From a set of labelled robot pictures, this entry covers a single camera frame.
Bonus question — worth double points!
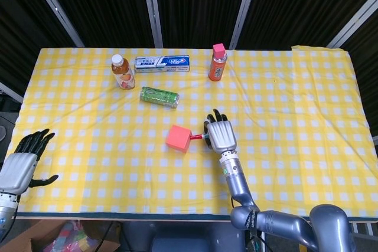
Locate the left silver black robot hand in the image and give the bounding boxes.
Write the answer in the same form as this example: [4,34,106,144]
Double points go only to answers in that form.
[0,129,59,196]

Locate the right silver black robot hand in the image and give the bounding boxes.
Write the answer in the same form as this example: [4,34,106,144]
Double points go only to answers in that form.
[203,109,238,155]

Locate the large pink cube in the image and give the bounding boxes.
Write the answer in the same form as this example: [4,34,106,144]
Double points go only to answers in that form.
[165,124,193,154]

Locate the yellow checkered tablecloth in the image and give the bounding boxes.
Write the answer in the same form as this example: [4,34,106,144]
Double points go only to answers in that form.
[13,45,378,216]

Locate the brown cardboard box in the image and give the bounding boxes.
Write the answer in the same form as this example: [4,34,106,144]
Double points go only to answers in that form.
[0,219,121,252]

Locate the orange Arctic Ocean can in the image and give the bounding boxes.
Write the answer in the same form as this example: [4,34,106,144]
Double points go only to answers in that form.
[208,54,229,82]

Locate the green drink can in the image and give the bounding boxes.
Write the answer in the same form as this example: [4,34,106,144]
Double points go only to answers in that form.
[139,86,180,109]

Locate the colourful toy blocks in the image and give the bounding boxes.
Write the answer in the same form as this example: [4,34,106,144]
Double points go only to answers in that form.
[44,221,100,252]

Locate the blue white toothpaste box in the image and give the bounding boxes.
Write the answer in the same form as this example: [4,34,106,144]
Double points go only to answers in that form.
[134,54,190,73]

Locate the juice bottle with white cap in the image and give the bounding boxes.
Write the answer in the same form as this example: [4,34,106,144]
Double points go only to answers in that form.
[110,54,136,90]

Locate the silver partition frame post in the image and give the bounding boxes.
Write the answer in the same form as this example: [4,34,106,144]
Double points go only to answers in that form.
[25,0,86,48]
[229,0,262,50]
[0,81,24,104]
[326,0,378,49]
[140,0,164,48]

